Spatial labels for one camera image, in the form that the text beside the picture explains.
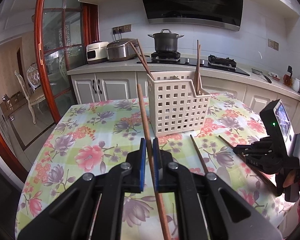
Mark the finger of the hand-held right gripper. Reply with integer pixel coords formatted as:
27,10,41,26
233,137,274,156
242,152,287,173

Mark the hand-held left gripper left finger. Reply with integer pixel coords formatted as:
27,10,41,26
17,137,147,240

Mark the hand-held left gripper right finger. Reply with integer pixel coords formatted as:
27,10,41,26
152,137,283,240

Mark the brown wooden chopstick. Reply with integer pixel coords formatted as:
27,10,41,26
136,38,155,80
194,39,199,97
137,84,172,240
198,44,203,92
129,42,153,80
218,135,278,197
189,134,210,175

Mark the white perforated plastic basket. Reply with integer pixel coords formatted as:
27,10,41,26
147,75,212,137

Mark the person's right hand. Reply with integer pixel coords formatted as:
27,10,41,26
283,169,300,188

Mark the brown knife block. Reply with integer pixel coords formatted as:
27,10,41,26
283,65,293,87

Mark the floral tablecloth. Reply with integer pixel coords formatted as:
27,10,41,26
15,91,294,240

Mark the black glass gas stove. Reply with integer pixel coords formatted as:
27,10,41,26
136,51,250,77

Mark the silver rice cooker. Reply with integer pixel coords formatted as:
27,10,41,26
106,38,140,62

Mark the small white kitchen appliance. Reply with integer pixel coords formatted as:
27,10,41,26
87,41,109,65

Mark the dark grey lidded pot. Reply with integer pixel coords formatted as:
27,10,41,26
147,29,185,53

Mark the white carved dining chair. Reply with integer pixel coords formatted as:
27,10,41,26
27,62,43,92
14,70,45,125

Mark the brown cardboard box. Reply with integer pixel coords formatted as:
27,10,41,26
0,91,24,112

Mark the black range hood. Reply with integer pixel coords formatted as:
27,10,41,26
136,0,244,32

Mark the red wooden glass sliding door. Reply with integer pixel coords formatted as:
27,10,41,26
0,0,99,184

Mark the metal scoop black handle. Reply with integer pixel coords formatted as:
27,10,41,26
252,68,272,84

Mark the gold wall socket with plugs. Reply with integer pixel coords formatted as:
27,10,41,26
112,24,132,34

